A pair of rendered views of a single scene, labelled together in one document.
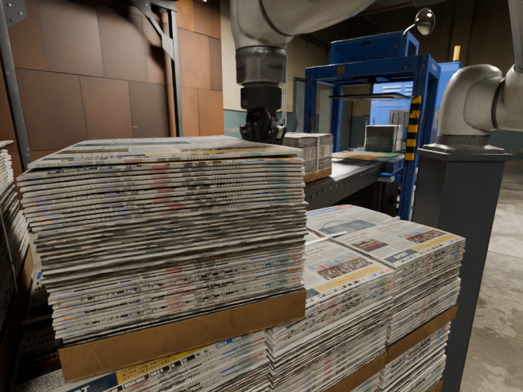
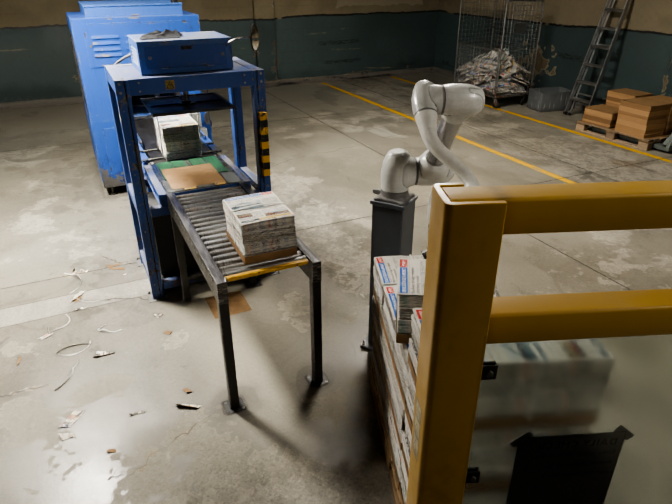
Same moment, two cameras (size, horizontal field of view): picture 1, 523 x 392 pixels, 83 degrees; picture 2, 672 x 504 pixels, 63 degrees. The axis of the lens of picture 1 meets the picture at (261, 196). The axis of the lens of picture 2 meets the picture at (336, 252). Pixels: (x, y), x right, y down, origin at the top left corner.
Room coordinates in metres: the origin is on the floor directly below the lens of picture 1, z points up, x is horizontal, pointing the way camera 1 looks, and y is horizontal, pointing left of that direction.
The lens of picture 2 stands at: (-0.02, 2.01, 2.14)
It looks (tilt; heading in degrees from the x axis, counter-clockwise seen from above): 27 degrees down; 298
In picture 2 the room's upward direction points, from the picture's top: straight up
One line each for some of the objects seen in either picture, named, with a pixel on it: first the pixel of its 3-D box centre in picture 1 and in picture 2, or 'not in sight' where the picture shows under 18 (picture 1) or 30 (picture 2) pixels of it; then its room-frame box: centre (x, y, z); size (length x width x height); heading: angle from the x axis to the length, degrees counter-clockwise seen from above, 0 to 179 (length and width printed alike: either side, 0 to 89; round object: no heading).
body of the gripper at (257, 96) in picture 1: (261, 113); not in sight; (0.57, 0.00, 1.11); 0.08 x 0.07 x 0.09; 33
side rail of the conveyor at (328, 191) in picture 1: (352, 182); (273, 224); (1.78, -0.56, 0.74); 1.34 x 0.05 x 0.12; 143
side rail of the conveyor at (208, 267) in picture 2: not in sight; (192, 239); (2.08, -0.15, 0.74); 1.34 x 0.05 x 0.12; 143
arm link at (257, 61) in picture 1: (261, 71); not in sight; (0.57, 0.00, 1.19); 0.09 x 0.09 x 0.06
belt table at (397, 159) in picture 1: (365, 160); (196, 178); (2.75, -0.96, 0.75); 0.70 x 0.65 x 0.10; 143
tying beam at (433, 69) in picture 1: (372, 73); (183, 74); (2.75, -0.96, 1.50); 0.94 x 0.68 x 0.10; 53
